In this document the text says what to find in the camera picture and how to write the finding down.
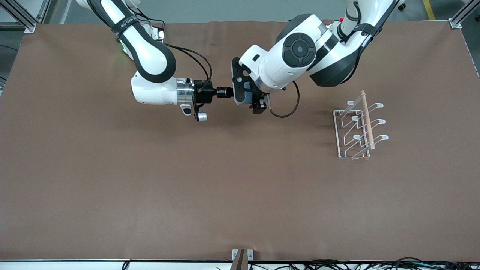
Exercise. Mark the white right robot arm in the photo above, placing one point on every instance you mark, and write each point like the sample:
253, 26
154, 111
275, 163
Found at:
150, 56

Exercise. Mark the black caster wheel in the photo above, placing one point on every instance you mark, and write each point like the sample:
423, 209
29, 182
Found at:
402, 6

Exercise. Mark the metal bracket with brown post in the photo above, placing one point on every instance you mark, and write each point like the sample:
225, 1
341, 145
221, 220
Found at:
249, 255

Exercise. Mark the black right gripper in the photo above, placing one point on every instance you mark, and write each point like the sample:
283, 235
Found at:
204, 93

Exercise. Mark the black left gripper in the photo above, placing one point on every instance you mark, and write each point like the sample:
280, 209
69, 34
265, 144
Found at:
258, 106

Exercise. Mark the metal box with green light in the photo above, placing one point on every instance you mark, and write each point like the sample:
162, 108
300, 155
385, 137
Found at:
159, 33

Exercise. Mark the brown table cover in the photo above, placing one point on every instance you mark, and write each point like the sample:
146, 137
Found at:
225, 187

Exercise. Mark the aluminium frame rail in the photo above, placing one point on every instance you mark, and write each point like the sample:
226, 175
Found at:
455, 24
30, 28

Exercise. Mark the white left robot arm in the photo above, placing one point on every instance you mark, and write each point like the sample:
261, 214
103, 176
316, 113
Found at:
300, 48

